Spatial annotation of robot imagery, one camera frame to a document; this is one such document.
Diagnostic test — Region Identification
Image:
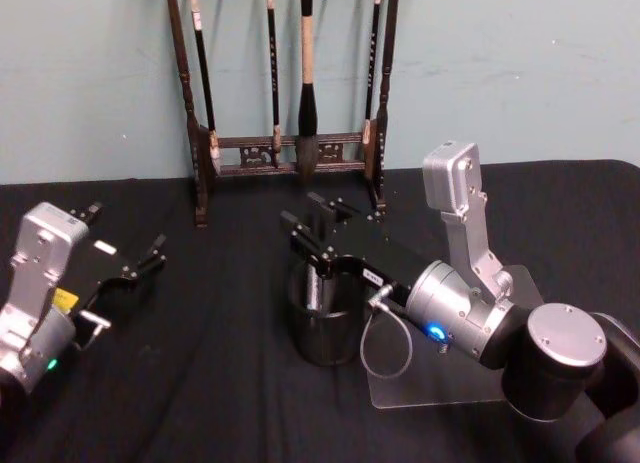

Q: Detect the black cylindrical cup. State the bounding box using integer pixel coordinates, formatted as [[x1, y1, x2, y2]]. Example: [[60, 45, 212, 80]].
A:
[[286, 256, 370, 368]]

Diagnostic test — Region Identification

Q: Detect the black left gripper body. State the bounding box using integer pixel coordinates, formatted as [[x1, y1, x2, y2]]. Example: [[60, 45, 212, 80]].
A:
[[52, 226, 142, 314]]

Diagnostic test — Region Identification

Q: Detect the thin right gripper cable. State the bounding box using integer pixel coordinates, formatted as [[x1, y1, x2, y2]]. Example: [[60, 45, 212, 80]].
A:
[[358, 282, 450, 382]]

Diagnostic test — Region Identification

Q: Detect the thin gripper cable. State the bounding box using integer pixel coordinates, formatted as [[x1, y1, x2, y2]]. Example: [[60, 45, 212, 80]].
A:
[[73, 310, 112, 353], [358, 282, 450, 382]]

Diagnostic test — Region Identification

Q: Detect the large cream-handled calligraphy brush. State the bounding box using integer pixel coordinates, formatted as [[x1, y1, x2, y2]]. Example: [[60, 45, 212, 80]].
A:
[[293, 0, 320, 177]]

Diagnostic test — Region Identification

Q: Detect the clear acrylic plate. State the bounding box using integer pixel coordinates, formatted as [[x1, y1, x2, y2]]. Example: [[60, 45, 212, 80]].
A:
[[366, 264, 547, 410]]

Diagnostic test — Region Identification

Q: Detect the slim black calligraphy brush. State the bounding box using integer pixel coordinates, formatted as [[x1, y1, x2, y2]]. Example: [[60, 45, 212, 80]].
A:
[[264, 0, 283, 169], [360, 0, 385, 145], [184, 0, 223, 164]]

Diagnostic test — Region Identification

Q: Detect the black table cloth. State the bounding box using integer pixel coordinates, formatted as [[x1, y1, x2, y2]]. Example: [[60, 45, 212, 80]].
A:
[[0, 158, 640, 463]]

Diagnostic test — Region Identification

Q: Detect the thin left gripper cable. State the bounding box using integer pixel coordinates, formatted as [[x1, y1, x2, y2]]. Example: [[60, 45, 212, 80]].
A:
[[73, 310, 112, 353]]

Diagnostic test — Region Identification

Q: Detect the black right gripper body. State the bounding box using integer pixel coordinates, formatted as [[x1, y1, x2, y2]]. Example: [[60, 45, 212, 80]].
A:
[[319, 216, 432, 310]]

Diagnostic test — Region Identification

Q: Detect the dark wooden brush rack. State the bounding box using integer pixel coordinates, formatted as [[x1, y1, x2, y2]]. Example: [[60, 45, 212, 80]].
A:
[[164, 0, 401, 228]]

